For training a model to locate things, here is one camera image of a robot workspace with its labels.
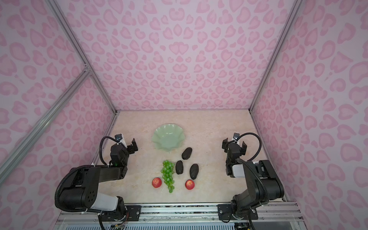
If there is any dark avocado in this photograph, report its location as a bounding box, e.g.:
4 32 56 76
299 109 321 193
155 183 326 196
189 163 199 180
175 161 184 175
182 147 193 160

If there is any green fake grape bunch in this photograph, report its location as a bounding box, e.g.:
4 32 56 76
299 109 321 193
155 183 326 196
161 160 174 193

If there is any red apple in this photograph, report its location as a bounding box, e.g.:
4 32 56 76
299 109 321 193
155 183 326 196
152 177 162 188
185 180 195 190

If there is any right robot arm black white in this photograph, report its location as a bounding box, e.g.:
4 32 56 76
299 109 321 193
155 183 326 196
222 139 285 219

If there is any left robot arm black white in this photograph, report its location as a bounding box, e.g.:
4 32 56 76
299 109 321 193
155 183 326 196
54 134 139 221

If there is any light green wavy fruit bowl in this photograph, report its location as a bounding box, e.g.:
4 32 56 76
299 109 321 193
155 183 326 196
151 124 186 152

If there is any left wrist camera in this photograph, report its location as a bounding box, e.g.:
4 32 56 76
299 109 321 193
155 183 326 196
117 136 127 148

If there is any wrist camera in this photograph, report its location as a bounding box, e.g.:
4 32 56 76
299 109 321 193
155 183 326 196
232 133 240 143
117 136 127 148

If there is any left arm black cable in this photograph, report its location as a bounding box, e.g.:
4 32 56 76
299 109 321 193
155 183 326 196
99 136 120 166

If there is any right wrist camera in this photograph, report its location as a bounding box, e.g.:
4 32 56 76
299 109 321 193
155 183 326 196
232 133 240 143

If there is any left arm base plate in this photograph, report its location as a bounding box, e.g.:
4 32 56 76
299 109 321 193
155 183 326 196
101 205 141 222

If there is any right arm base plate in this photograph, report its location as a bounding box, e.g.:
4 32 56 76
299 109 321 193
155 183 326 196
217 203 258 223

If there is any aluminium mounting rail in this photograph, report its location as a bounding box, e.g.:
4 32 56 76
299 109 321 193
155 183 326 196
54 202 306 230

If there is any diagonal aluminium frame bar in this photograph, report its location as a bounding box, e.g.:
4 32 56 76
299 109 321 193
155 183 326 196
1 68 91 185

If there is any left corner aluminium post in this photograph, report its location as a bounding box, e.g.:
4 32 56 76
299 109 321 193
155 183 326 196
46 0 117 115

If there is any corner aluminium post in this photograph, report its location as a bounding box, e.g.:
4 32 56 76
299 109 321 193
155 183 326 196
46 0 117 115
249 0 304 114

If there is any right corner aluminium post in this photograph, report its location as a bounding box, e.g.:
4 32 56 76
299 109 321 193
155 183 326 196
249 0 304 114

